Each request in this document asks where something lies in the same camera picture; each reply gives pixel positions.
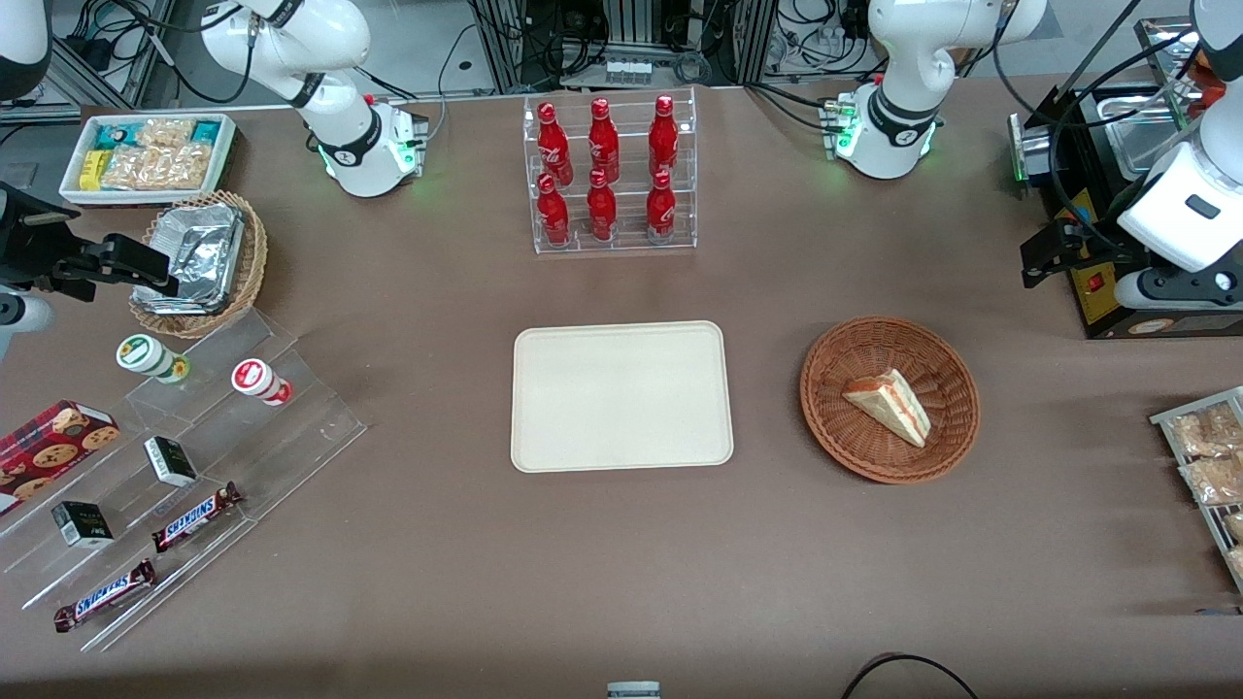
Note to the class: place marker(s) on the tray of wrapped pastries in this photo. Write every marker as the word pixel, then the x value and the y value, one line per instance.
pixel 1214 524

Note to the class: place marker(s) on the small black carton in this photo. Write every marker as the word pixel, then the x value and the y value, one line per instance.
pixel 83 525
pixel 171 462

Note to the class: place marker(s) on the green lid white cup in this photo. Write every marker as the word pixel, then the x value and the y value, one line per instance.
pixel 144 355

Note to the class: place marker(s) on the light wicker basket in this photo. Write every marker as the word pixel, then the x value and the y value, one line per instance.
pixel 254 252

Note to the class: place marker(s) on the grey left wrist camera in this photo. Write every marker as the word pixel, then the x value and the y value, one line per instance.
pixel 1180 289

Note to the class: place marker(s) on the red cookie box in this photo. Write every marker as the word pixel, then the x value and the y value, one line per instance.
pixel 49 451

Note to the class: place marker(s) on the clear acrylic bottle rack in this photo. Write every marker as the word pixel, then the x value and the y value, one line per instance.
pixel 626 209

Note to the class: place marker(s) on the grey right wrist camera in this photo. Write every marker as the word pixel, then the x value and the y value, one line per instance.
pixel 21 320

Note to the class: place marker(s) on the white power strip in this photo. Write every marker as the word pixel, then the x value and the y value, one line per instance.
pixel 626 71

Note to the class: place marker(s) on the small grey object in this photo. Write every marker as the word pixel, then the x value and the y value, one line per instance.
pixel 633 690

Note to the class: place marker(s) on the yellow snack packet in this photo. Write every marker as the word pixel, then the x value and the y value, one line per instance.
pixel 93 171

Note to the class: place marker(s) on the aluminium foil container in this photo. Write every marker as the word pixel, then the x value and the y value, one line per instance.
pixel 194 252

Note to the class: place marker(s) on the brown round wicker basket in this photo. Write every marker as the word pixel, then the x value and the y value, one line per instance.
pixel 855 427

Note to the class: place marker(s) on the red cola bottle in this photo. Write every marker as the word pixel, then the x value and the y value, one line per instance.
pixel 660 206
pixel 601 209
pixel 554 146
pixel 554 214
pixel 663 136
pixel 603 141

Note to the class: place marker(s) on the Snickers chocolate bar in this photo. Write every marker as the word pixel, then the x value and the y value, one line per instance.
pixel 102 594
pixel 194 516

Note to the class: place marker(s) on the teal snack packet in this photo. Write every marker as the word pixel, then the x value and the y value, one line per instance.
pixel 206 132
pixel 117 136

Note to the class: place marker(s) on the black countertop appliance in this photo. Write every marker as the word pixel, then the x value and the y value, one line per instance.
pixel 1088 311

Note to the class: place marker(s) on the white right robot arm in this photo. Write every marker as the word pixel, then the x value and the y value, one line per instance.
pixel 330 87

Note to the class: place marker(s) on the triangle sandwich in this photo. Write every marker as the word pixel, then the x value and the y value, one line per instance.
pixel 889 403

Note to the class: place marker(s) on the clear acrylic stepped stand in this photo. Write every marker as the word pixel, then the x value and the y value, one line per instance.
pixel 223 437

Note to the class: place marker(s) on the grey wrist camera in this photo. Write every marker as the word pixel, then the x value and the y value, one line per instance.
pixel 21 320
pixel 1180 289

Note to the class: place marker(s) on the clear rice cracker bag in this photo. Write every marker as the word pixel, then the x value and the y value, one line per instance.
pixel 155 167
pixel 165 134

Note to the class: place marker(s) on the aluminium frame rack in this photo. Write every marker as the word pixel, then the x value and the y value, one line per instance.
pixel 505 44

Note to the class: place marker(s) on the cream plastic tray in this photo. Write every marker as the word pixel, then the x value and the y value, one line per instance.
pixel 621 396

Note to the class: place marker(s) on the white rectangular snack bin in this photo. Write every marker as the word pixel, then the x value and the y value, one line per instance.
pixel 228 160

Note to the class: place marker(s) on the red lid white cup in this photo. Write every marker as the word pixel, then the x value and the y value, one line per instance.
pixel 257 379

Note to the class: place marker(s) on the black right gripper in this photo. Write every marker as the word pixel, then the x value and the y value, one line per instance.
pixel 29 245

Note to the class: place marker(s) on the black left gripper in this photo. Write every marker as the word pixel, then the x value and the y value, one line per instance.
pixel 1086 244

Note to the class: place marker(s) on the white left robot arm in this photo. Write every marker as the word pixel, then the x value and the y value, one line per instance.
pixel 903 97

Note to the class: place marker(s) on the clear pastry bag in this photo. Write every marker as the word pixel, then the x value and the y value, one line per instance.
pixel 1209 427
pixel 1214 481
pixel 1237 563
pixel 1234 526

